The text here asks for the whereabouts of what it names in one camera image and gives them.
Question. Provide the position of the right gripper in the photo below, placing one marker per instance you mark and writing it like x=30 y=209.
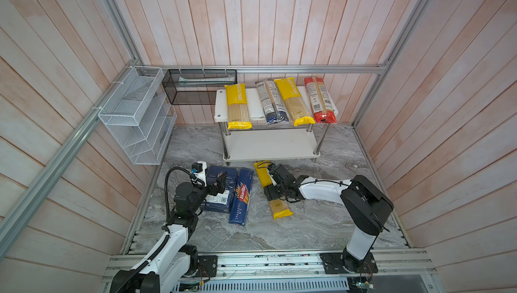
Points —
x=269 y=193

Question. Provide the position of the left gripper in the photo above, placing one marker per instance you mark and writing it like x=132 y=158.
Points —
x=220 y=185

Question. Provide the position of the yellow pasta package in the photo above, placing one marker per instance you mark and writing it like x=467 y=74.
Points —
x=278 y=207
x=294 y=102
x=237 y=105

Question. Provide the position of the blue spaghetti bag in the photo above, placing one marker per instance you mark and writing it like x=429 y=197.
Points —
x=242 y=194

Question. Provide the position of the brown blue spaghetti package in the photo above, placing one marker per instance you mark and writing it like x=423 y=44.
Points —
x=272 y=103

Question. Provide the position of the red spaghetti package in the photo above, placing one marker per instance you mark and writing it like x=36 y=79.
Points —
x=320 y=100

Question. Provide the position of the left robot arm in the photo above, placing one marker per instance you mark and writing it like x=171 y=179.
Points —
x=169 y=232

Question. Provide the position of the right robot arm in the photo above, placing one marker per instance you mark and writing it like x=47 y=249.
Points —
x=368 y=207

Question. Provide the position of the white two-tier shelf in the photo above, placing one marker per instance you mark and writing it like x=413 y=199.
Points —
x=281 y=141

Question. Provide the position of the black mesh basket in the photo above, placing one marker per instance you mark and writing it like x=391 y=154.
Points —
x=196 y=86

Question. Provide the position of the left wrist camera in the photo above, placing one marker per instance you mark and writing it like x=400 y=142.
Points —
x=198 y=172

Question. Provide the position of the white wire mesh rack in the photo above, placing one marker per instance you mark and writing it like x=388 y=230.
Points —
x=137 y=117

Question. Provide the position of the aluminium frame horizontal bar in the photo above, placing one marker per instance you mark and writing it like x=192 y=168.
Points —
x=288 y=69

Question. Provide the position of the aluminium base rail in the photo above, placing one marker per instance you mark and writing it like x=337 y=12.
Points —
x=387 y=270

